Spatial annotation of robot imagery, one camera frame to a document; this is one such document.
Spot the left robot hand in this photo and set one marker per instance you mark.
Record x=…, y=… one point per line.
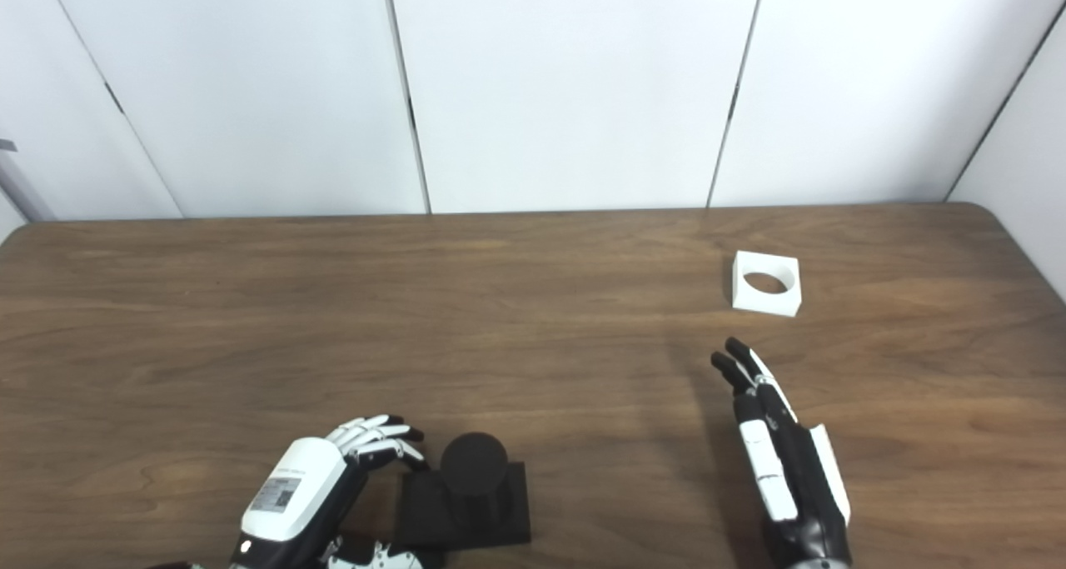
x=312, y=490

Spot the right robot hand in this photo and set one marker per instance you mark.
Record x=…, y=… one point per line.
x=783, y=461

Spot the black peg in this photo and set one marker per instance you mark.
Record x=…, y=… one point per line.
x=468, y=490

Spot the white square piece with hole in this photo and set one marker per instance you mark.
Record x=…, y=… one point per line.
x=767, y=283

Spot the grey wall post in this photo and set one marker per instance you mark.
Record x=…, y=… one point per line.
x=21, y=182

